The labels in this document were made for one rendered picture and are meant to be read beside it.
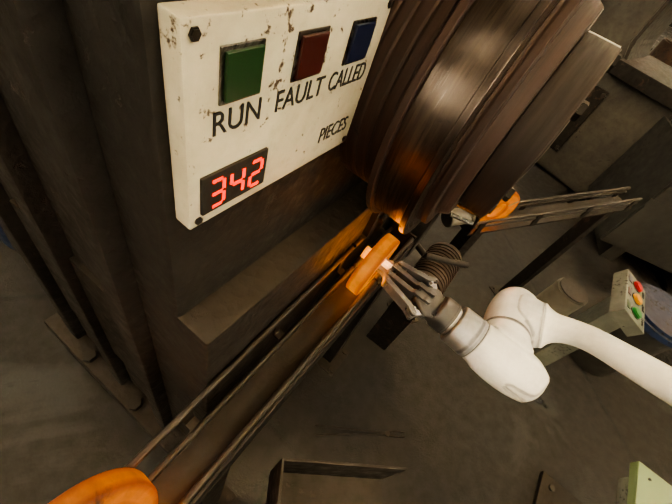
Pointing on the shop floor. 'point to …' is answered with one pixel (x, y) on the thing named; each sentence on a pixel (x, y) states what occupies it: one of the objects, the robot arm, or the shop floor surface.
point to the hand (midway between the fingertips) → (376, 260)
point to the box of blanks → (661, 157)
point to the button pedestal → (604, 317)
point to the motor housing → (384, 331)
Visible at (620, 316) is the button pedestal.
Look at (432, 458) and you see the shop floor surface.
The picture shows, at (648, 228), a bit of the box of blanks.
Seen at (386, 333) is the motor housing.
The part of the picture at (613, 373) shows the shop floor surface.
